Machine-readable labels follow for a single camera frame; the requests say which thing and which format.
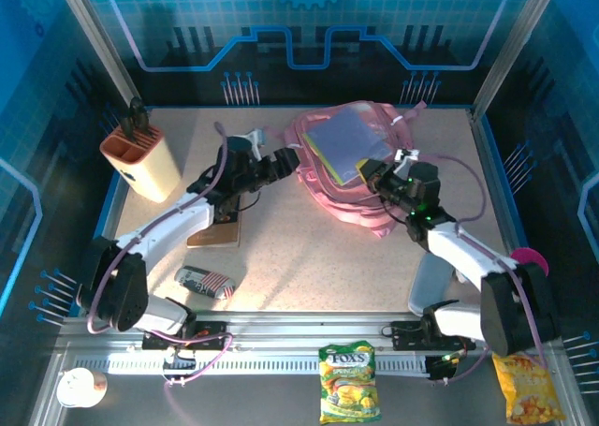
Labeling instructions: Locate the pink school backpack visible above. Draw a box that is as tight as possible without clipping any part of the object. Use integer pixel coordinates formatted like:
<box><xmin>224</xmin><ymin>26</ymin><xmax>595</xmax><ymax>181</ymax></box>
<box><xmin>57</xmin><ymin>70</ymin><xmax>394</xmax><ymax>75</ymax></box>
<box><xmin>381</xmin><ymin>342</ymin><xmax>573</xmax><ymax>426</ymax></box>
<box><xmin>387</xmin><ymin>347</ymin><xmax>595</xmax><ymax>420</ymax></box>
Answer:
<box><xmin>266</xmin><ymin>100</ymin><xmax>430</xmax><ymax>239</ymax></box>

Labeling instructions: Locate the brown cover notebook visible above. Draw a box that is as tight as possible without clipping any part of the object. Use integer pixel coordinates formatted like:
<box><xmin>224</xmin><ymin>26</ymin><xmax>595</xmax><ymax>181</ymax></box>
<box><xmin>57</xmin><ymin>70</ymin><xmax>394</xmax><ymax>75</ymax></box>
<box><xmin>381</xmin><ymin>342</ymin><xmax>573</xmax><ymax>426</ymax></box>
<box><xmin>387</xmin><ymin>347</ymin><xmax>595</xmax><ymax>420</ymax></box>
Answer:
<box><xmin>186</xmin><ymin>208</ymin><xmax>242</xmax><ymax>249</ymax></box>

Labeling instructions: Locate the grey pencil case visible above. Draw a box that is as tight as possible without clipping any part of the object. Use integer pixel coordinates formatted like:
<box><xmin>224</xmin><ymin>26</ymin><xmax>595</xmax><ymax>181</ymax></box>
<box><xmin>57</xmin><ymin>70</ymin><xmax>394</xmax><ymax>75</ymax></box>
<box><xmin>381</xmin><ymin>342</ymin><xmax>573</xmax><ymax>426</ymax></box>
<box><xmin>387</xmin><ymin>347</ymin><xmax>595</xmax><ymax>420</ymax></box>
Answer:
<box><xmin>407</xmin><ymin>255</ymin><xmax>458</xmax><ymax>316</ymax></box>

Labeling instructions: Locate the flag print pencil pouch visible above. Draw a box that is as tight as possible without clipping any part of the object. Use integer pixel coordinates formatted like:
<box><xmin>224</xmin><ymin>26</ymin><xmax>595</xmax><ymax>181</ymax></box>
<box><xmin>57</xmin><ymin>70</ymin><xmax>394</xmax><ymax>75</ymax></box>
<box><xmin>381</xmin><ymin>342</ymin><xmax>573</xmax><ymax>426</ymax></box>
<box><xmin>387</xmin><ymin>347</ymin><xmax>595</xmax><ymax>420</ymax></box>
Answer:
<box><xmin>174</xmin><ymin>265</ymin><xmax>236</xmax><ymax>301</ymax></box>

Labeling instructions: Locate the cream orange knife block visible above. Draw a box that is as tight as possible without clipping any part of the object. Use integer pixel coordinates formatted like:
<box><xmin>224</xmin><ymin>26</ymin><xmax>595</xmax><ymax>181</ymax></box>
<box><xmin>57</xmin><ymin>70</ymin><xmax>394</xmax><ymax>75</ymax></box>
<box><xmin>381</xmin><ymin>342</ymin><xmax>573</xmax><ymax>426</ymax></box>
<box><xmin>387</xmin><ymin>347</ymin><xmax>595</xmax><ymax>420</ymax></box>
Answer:
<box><xmin>98</xmin><ymin>125</ymin><xmax>183</xmax><ymax>204</ymax></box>

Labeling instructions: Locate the pink plastic goblet cup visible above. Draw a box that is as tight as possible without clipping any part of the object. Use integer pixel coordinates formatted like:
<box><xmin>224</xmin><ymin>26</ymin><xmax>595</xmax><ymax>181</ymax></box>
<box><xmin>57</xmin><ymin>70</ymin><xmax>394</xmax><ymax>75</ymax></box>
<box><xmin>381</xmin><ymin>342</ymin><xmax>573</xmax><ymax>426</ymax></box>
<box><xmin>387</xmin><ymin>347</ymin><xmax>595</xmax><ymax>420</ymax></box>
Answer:
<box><xmin>509</xmin><ymin>246</ymin><xmax>549</xmax><ymax>277</ymax></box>

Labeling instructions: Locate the green fruit candy bag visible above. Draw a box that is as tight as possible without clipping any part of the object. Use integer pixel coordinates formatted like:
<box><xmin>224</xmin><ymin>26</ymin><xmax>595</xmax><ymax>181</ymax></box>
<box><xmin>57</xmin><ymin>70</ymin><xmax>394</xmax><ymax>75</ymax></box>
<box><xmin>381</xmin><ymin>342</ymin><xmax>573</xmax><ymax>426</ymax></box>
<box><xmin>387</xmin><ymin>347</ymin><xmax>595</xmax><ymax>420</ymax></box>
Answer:
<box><xmin>317</xmin><ymin>340</ymin><xmax>383</xmax><ymax>425</ymax></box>

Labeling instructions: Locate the yellow snack bag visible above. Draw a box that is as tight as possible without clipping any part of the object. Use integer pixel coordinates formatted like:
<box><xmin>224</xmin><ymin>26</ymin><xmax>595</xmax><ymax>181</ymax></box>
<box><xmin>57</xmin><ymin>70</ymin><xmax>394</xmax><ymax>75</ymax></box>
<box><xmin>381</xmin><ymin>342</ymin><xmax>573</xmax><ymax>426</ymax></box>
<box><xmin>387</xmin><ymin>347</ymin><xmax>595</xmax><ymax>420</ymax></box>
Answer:
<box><xmin>490</xmin><ymin>353</ymin><xmax>566</xmax><ymax>426</ymax></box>

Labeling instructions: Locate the white paper cup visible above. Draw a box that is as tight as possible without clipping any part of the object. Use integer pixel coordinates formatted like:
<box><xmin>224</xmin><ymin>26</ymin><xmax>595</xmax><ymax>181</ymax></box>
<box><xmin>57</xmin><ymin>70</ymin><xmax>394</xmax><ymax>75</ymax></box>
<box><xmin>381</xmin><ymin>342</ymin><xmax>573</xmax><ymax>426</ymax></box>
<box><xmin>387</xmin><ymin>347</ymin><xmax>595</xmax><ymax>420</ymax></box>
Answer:
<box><xmin>55</xmin><ymin>367</ymin><xmax>109</xmax><ymax>408</ymax></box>

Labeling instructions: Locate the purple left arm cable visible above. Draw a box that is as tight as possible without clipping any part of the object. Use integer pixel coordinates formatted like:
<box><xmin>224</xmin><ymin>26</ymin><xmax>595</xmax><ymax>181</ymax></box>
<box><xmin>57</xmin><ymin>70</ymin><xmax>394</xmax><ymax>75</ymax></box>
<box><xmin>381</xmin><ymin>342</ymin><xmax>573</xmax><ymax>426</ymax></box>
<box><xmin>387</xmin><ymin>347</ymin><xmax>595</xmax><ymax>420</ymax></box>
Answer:
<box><xmin>86</xmin><ymin>122</ymin><xmax>234</xmax><ymax>389</ymax></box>

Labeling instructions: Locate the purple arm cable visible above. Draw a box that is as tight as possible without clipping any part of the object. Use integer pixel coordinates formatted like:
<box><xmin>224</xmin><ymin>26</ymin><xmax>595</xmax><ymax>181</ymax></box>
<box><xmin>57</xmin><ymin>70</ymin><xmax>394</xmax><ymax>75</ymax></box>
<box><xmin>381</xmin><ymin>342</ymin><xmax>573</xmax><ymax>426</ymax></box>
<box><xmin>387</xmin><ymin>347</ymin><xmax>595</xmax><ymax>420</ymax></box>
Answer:
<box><xmin>86</xmin><ymin>122</ymin><xmax>234</xmax><ymax>389</ymax></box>
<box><xmin>418</xmin><ymin>153</ymin><xmax>547</xmax><ymax>386</ymax></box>

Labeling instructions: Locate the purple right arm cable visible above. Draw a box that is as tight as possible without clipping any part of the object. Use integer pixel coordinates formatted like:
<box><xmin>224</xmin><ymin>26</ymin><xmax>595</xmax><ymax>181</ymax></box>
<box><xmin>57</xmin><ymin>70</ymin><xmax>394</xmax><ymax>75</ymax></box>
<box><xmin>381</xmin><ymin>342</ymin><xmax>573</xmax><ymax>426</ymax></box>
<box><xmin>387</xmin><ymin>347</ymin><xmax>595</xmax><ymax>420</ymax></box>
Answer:
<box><xmin>418</xmin><ymin>153</ymin><xmax>547</xmax><ymax>386</ymax></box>

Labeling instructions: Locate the black handled knife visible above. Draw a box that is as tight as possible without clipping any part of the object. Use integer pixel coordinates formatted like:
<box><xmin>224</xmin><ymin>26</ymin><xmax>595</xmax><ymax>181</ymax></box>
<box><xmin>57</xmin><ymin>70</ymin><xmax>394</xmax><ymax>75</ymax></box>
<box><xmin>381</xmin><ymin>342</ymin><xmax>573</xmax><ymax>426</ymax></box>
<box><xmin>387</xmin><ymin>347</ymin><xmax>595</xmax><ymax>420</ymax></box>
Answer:
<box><xmin>120</xmin><ymin>96</ymin><xmax>152</xmax><ymax>144</ymax></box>

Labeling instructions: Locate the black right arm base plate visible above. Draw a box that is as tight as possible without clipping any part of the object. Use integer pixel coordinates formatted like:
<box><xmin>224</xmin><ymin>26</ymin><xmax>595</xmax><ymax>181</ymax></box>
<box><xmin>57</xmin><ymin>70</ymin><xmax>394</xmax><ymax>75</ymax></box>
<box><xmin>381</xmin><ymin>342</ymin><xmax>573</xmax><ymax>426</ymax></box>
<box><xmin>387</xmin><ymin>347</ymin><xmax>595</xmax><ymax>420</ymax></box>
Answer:
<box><xmin>390</xmin><ymin>320</ymin><xmax>477</xmax><ymax>352</ymax></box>

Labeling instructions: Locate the aluminium front rail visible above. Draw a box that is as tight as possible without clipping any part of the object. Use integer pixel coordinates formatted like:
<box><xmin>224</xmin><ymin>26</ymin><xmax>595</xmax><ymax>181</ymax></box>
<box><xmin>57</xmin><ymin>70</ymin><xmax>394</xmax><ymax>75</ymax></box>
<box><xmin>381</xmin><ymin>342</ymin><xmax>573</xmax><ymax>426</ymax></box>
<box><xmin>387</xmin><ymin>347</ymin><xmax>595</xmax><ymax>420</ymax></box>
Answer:
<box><xmin>55</xmin><ymin>316</ymin><xmax>562</xmax><ymax>375</ymax></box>

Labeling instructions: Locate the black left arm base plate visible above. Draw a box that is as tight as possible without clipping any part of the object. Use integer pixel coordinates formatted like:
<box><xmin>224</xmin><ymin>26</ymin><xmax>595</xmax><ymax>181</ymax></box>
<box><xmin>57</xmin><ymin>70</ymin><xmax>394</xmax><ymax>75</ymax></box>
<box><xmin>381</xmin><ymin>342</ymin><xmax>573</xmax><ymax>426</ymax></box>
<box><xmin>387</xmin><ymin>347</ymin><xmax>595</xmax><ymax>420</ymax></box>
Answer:
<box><xmin>141</xmin><ymin>319</ymin><xmax>226</xmax><ymax>352</ymax></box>

